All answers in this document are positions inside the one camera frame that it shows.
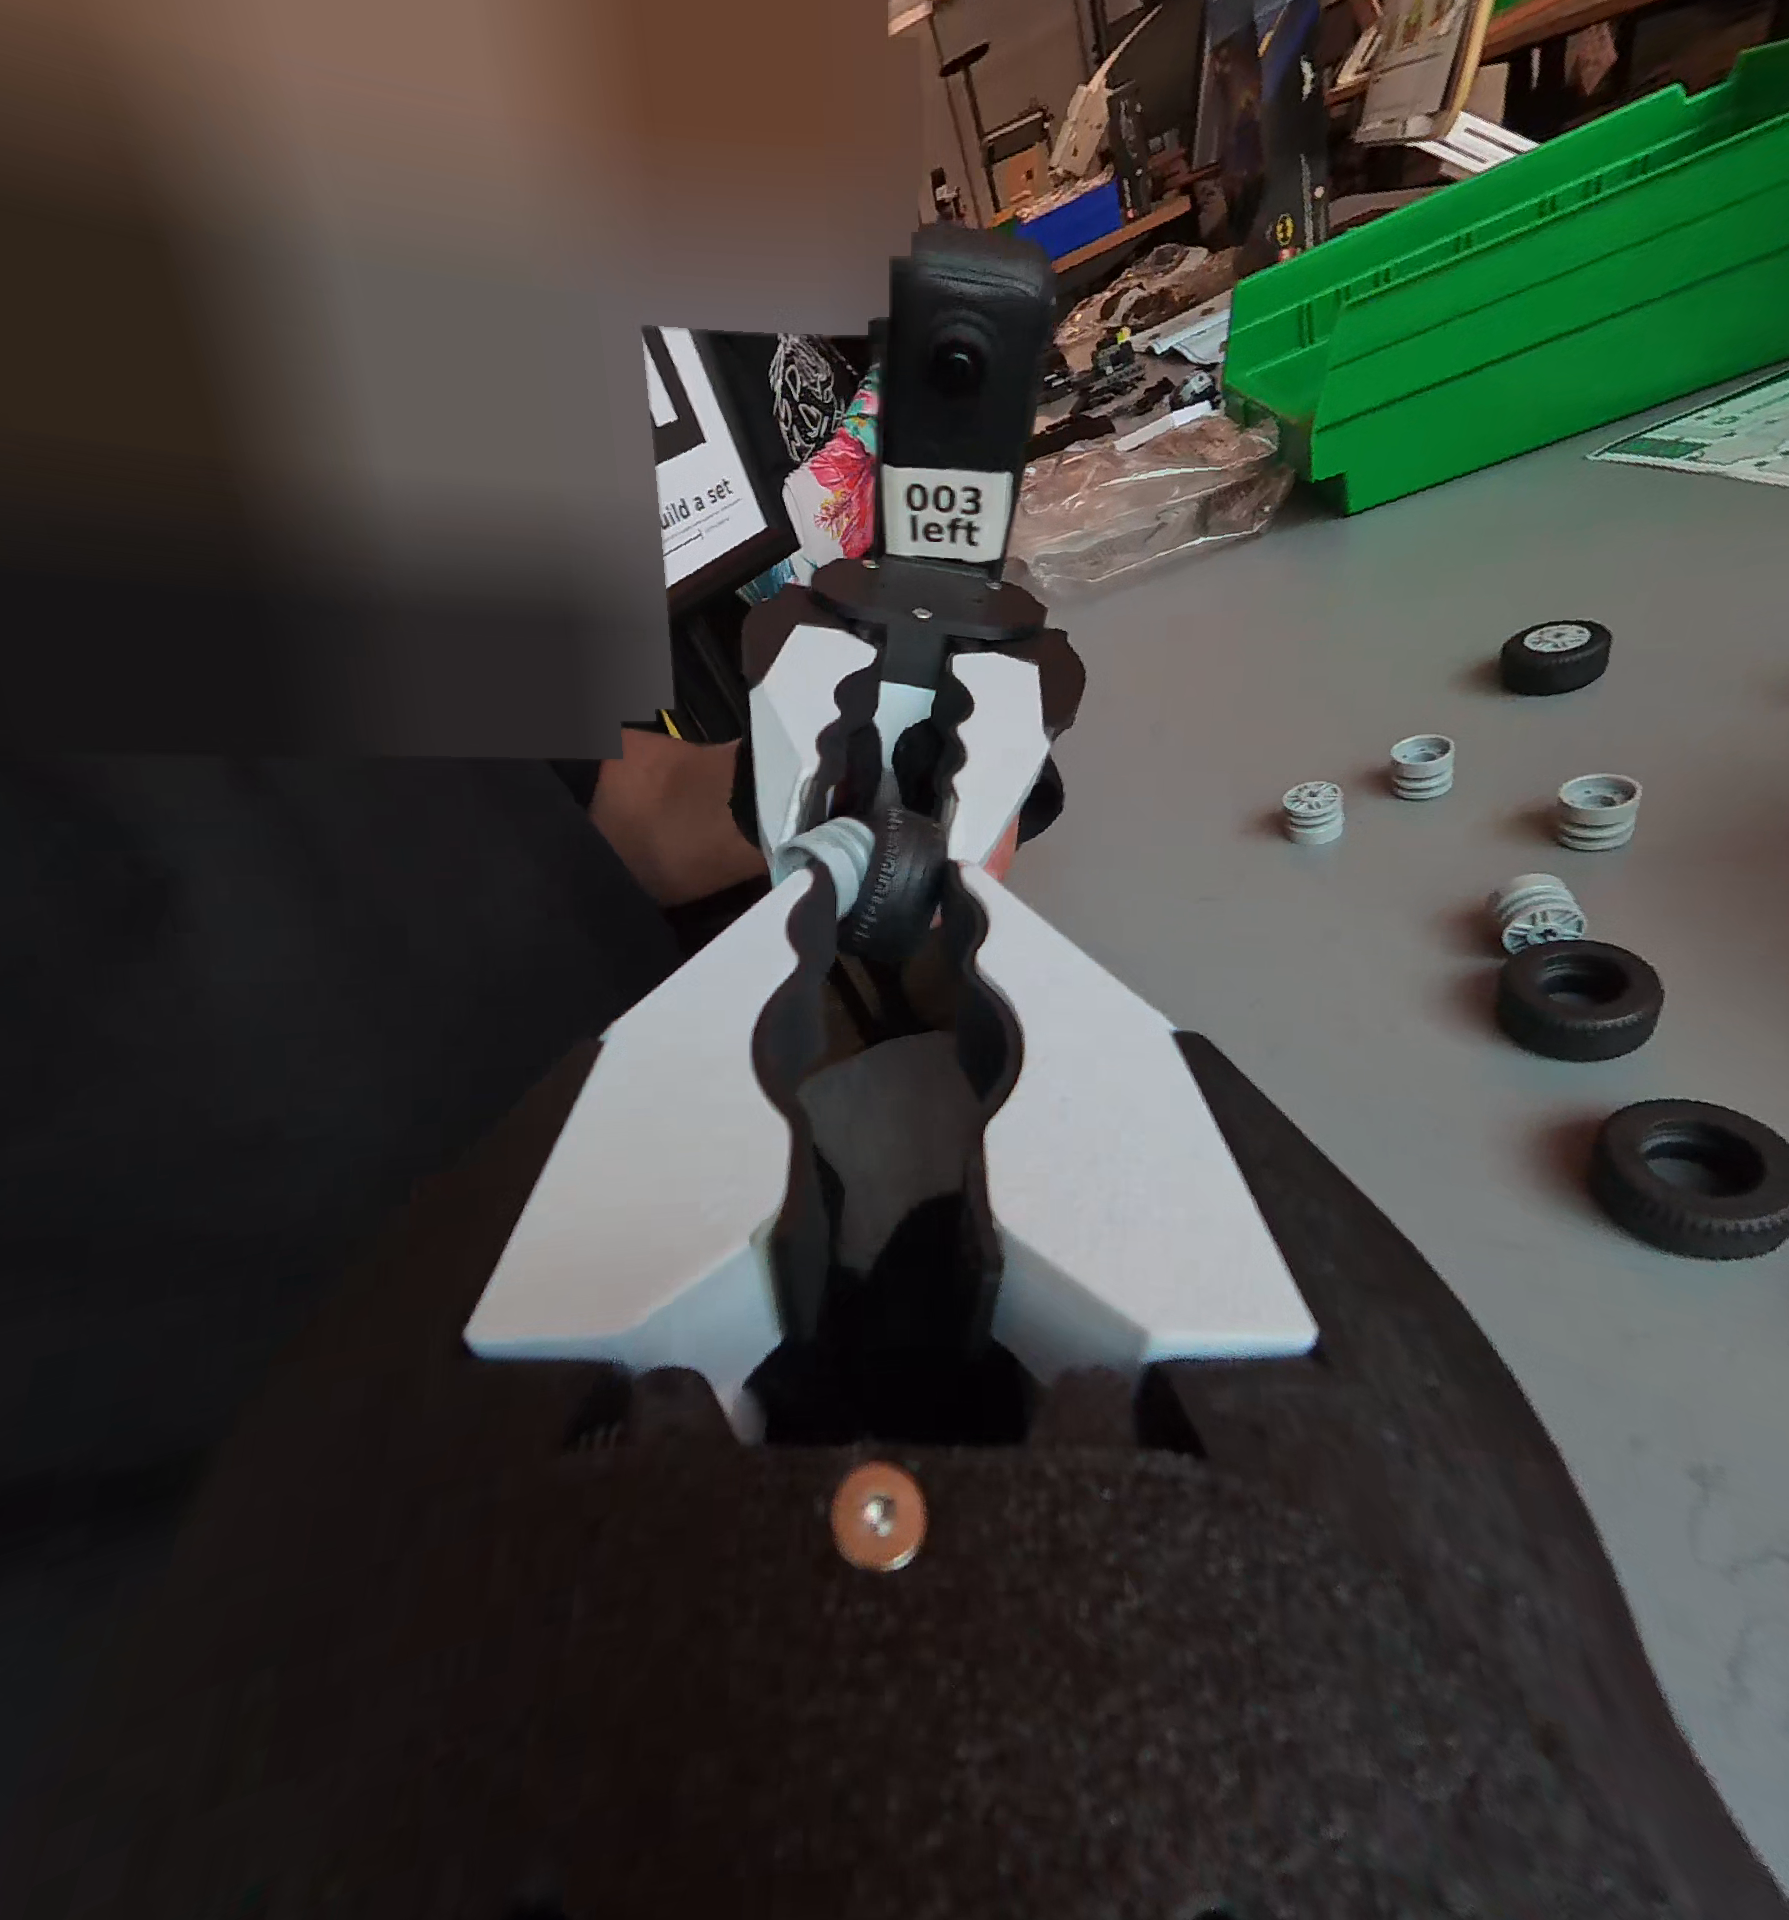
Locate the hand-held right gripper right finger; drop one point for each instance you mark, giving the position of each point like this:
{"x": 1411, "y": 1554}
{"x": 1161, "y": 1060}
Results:
{"x": 1135, "y": 1199}

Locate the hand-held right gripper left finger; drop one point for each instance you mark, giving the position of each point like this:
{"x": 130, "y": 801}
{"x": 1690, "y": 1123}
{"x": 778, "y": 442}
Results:
{"x": 625, "y": 1199}

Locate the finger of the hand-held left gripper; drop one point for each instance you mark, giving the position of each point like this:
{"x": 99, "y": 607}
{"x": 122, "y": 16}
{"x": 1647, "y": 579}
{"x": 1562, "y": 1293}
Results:
{"x": 1014, "y": 720}
{"x": 791, "y": 720}

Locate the grey lego wheel hub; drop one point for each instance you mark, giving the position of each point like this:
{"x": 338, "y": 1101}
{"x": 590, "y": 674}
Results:
{"x": 1425, "y": 769}
{"x": 823, "y": 855}
{"x": 1536, "y": 912}
{"x": 1313, "y": 812}
{"x": 1600, "y": 812}

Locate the black rubber lego tyre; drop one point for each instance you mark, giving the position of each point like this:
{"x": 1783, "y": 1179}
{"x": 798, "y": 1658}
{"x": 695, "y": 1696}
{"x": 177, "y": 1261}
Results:
{"x": 1706, "y": 1232}
{"x": 1578, "y": 1042}
{"x": 896, "y": 884}

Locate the pile of black lego pieces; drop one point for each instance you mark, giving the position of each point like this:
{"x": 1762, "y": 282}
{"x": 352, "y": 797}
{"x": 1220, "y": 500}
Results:
{"x": 1120, "y": 390}

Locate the lego wheel with tyre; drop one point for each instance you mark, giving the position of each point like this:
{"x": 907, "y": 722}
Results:
{"x": 1522, "y": 671}

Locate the person's left hand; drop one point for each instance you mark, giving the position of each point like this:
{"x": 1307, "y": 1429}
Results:
{"x": 676, "y": 817}

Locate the clear plastic bag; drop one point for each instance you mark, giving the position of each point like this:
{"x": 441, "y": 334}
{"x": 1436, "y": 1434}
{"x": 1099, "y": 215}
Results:
{"x": 1135, "y": 508}
{"x": 1148, "y": 293}

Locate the person's torso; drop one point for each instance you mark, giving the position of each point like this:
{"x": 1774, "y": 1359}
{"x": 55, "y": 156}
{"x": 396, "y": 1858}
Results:
{"x": 233, "y": 1051}

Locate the dark printed box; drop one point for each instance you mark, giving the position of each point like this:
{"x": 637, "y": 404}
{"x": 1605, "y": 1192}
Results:
{"x": 1263, "y": 120}

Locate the green plastic bin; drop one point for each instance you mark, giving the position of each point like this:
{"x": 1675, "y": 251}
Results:
{"x": 1509, "y": 404}
{"x": 1436, "y": 255}

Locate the instruction booklet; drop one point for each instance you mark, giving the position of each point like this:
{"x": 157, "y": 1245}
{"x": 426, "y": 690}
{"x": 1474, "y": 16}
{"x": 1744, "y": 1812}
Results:
{"x": 1413, "y": 75}

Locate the green white instruction sheet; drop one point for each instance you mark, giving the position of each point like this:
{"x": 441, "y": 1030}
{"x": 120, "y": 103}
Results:
{"x": 1748, "y": 426}

